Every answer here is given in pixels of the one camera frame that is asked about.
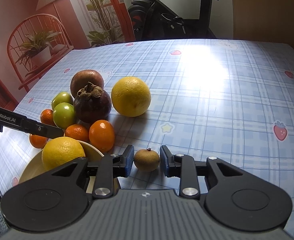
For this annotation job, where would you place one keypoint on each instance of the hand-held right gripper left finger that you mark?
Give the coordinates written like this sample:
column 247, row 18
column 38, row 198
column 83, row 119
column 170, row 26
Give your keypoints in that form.
column 129, row 160

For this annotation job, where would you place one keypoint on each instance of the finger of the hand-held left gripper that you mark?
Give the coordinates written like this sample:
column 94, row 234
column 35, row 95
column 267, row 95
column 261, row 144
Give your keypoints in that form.
column 44, row 130

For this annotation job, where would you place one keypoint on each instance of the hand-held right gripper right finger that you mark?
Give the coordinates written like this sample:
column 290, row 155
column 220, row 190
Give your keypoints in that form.
column 163, row 160

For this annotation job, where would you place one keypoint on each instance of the small mandarin orange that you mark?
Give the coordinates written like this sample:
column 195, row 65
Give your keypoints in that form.
column 46, row 117
column 77, row 133
column 37, row 143

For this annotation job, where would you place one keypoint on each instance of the green apple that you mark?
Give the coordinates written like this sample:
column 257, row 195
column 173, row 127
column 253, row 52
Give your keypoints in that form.
column 64, row 116
column 62, row 98

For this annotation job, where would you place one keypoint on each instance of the large yellow citrus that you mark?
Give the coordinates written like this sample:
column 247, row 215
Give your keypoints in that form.
column 62, row 152
column 130, row 97

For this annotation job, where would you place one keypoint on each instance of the oval mandarin orange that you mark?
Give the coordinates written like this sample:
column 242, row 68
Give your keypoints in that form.
column 102, row 136

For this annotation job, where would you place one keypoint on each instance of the pale yellow bowl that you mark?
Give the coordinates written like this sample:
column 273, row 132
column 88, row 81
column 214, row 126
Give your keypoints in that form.
column 93, row 151

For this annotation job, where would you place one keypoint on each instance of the dark purple mangosteen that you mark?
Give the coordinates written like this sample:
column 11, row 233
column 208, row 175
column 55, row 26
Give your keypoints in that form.
column 92, row 108

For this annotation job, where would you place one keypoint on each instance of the reddish brown apple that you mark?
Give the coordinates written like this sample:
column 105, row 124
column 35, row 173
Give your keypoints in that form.
column 84, row 78

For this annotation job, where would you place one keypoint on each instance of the blue plaid tablecloth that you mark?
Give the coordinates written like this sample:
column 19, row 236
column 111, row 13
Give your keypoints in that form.
column 212, row 105

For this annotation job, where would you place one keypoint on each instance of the black exercise bike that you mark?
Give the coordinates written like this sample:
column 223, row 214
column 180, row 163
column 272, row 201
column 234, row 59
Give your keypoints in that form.
column 152, row 12

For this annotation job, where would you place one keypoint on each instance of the brown wooden panel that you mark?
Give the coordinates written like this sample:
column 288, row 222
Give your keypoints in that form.
column 269, row 10

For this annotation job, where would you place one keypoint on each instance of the wall poster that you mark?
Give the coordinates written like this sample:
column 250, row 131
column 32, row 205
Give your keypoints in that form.
column 12, row 5

